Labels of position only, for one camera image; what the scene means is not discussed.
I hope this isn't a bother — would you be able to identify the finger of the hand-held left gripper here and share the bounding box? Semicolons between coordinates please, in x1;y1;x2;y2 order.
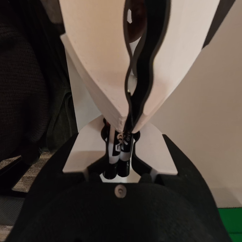
59;0;133;131
132;0;221;133

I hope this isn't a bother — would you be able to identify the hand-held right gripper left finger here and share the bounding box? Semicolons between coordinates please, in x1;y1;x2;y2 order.
62;116;110;179

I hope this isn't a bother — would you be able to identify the green plastic bin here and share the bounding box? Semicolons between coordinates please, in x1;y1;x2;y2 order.
217;207;242;242

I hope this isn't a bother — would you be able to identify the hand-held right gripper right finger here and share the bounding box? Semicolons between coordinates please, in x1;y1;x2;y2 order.
132;122;178;181

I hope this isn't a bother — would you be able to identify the black dry-erase marker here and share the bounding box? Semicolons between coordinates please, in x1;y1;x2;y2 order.
118;132;133;177
104;130;123;179

